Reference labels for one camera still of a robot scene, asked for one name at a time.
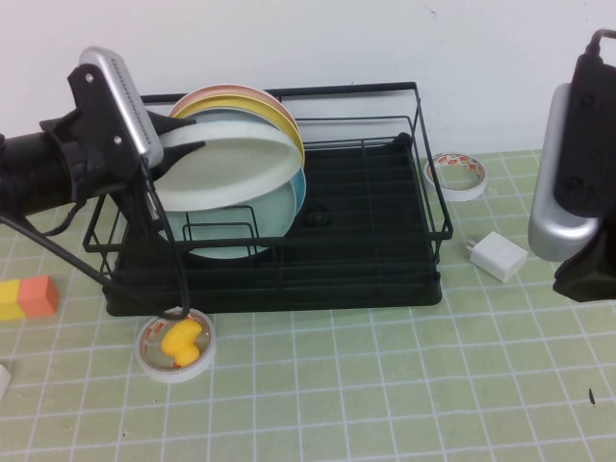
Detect orange cube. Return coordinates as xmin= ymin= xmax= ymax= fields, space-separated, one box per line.
xmin=16 ymin=275 xmax=60 ymax=318

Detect black left camera cable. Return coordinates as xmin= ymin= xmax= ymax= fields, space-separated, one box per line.
xmin=0 ymin=163 xmax=193 ymax=322

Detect white tape roll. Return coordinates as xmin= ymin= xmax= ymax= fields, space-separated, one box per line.
xmin=423 ymin=152 xmax=489 ymax=203
xmin=134 ymin=307 xmax=218 ymax=385

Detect light blue plate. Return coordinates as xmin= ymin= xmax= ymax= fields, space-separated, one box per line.
xmin=273 ymin=166 xmax=308 ymax=227

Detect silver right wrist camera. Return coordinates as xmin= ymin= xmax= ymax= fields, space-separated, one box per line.
xmin=527 ymin=82 xmax=603 ymax=263

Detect black wire dish rack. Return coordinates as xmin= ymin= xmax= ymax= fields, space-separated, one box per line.
xmin=82 ymin=81 xmax=453 ymax=278

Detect green checkered tablecloth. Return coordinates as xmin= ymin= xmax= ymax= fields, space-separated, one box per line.
xmin=0 ymin=146 xmax=616 ymax=462

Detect white plate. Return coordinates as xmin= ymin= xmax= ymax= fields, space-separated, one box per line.
xmin=151 ymin=119 xmax=302 ymax=213

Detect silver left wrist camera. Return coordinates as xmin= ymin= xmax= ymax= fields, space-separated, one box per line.
xmin=78 ymin=46 xmax=166 ymax=167

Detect black right camera cable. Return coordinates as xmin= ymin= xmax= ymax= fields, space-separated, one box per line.
xmin=583 ymin=28 xmax=616 ymax=60

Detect light green plate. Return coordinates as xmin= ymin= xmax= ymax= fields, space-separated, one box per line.
xmin=166 ymin=182 xmax=297 ymax=261

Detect pink plate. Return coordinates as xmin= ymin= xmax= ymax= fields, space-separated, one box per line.
xmin=167 ymin=85 xmax=295 ymax=131

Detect black camera cable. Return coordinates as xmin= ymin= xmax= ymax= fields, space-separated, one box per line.
xmin=0 ymin=163 xmax=193 ymax=322
xmin=583 ymin=28 xmax=616 ymax=60

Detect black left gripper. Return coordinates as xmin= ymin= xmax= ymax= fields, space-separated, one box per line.
xmin=40 ymin=62 xmax=207 ymax=237

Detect white charger adapter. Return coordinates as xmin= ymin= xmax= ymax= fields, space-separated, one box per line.
xmin=464 ymin=230 xmax=528 ymax=283

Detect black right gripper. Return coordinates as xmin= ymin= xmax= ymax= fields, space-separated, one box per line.
xmin=552 ymin=53 xmax=616 ymax=303

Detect yellow cube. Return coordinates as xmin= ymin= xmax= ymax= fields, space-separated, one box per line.
xmin=0 ymin=280 xmax=24 ymax=322

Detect yellow plate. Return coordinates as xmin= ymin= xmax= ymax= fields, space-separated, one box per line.
xmin=170 ymin=94 xmax=305 ymax=167

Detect yellow rubber duck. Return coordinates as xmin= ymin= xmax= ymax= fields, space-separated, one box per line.
xmin=160 ymin=321 xmax=202 ymax=370

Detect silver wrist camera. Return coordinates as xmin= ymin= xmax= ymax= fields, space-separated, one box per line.
xmin=527 ymin=82 xmax=603 ymax=263
xmin=78 ymin=46 xmax=166 ymax=167

